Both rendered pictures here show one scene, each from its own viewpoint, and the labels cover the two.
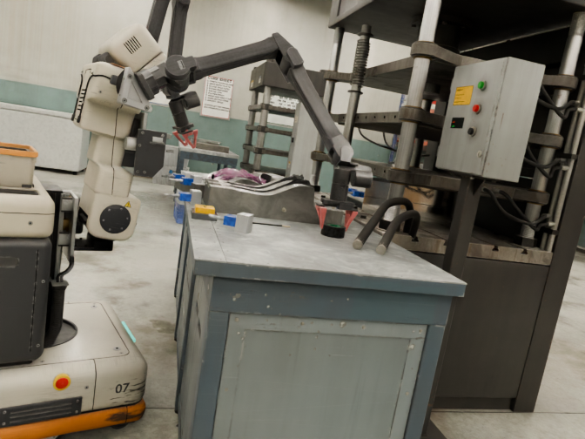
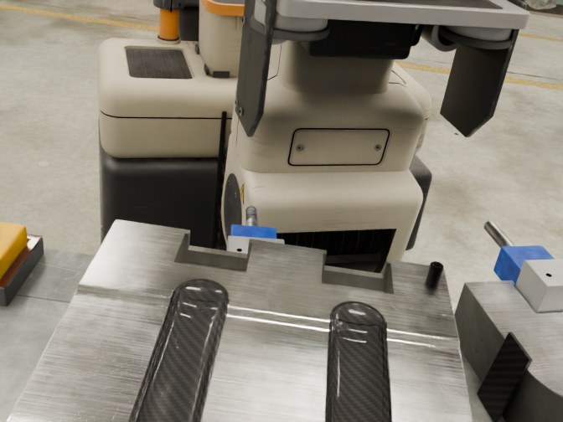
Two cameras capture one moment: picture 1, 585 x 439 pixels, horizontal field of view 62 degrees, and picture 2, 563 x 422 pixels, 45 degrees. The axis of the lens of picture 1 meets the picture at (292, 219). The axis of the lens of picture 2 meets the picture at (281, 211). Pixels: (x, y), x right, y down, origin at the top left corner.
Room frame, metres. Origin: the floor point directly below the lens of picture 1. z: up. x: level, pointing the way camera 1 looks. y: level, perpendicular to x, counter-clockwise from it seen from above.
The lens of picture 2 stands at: (1.90, -0.09, 1.18)
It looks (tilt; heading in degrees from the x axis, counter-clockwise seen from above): 31 degrees down; 106
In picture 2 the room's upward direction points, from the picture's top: 8 degrees clockwise
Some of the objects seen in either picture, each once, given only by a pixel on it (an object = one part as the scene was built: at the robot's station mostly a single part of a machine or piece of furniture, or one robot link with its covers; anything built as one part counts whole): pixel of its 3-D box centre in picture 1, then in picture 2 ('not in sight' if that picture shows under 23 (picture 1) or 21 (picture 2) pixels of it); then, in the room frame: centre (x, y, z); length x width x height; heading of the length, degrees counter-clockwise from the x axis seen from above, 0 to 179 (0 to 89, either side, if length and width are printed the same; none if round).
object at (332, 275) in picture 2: not in sight; (353, 290); (1.85, 0.33, 0.87); 0.05 x 0.05 x 0.04; 15
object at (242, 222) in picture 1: (229, 219); not in sight; (1.42, 0.19, 0.83); 0.13 x 0.05 x 0.05; 77
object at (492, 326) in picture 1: (387, 287); not in sight; (2.65, -0.59, 0.36); 1.30 x 0.85 x 0.72; 15
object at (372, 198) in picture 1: (397, 199); not in sight; (2.58, -0.54, 0.87); 0.50 x 0.27 x 0.17; 105
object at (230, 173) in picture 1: (239, 175); not in sight; (2.16, 0.27, 0.90); 0.26 x 0.18 x 0.08; 122
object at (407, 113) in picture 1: (420, 139); not in sight; (2.64, -0.61, 1.20); 1.29 x 0.83 x 0.19; 15
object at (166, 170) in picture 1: (170, 174); not in sight; (8.28, 2.20, 0.16); 0.60 x 0.42 x 0.33; 101
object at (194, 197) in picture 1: (182, 196); (252, 244); (1.73, 0.41, 0.83); 0.13 x 0.05 x 0.05; 114
